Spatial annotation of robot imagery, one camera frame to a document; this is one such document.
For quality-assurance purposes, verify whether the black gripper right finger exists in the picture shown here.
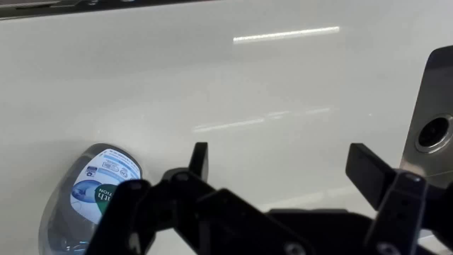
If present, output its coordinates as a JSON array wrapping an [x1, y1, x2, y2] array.
[[345, 141, 453, 255]]

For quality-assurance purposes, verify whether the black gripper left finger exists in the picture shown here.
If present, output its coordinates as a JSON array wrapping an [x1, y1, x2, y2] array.
[[83, 140, 316, 255]]

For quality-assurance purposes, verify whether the clear dish liquid bottle green cap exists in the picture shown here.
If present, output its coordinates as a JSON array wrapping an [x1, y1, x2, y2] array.
[[38, 143, 143, 255]]

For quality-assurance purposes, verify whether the gray metal napkin holder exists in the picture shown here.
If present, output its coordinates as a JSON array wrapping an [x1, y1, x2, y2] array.
[[399, 44, 453, 190]]

